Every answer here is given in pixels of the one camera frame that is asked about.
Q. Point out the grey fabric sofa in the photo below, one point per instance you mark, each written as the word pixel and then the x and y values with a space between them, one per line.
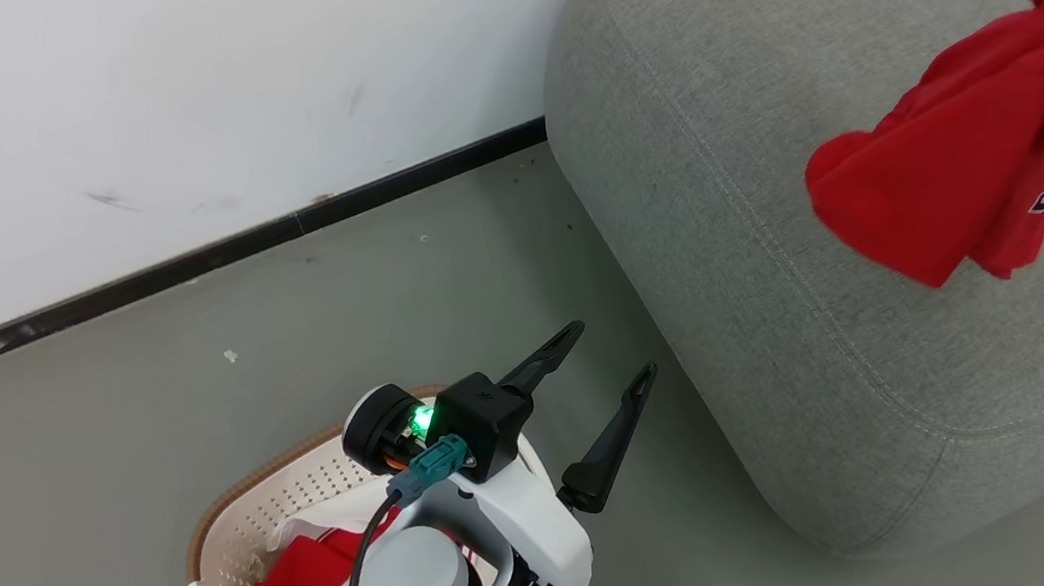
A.
pixel 792 348

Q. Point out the red shirt with letter print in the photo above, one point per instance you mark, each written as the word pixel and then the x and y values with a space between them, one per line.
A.
pixel 949 166

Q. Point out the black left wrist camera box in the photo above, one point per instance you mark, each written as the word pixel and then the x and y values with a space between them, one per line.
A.
pixel 484 424

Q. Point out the black wall baseboard strip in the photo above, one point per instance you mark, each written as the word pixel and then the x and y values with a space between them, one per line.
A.
pixel 176 268

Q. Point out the red garment with white trim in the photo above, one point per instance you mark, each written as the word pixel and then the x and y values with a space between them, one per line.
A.
pixel 303 584

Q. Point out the cream perforated plastic laundry basket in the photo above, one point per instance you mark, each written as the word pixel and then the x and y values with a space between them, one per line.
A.
pixel 243 552

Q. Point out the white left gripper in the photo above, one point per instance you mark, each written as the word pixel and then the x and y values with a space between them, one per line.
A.
pixel 534 533

